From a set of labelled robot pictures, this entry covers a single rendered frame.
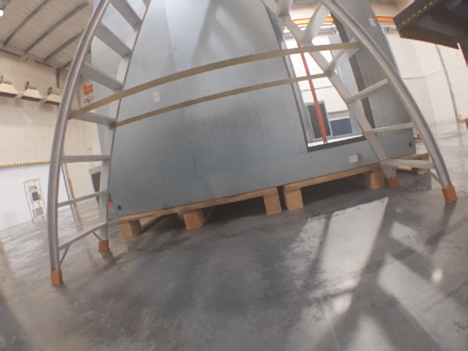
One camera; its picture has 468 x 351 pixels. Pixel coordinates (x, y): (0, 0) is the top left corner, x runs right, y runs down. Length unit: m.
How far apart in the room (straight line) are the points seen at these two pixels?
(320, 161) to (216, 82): 0.93
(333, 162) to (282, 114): 0.49
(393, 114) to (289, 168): 0.96
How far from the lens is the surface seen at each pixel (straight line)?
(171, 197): 1.69
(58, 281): 1.35
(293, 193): 1.48
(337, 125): 7.90
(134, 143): 1.80
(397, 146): 1.90
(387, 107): 1.88
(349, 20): 1.13
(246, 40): 1.75
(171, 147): 1.65
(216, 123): 1.57
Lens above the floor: 0.43
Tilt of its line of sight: 5 degrees down
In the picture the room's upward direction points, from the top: 13 degrees counter-clockwise
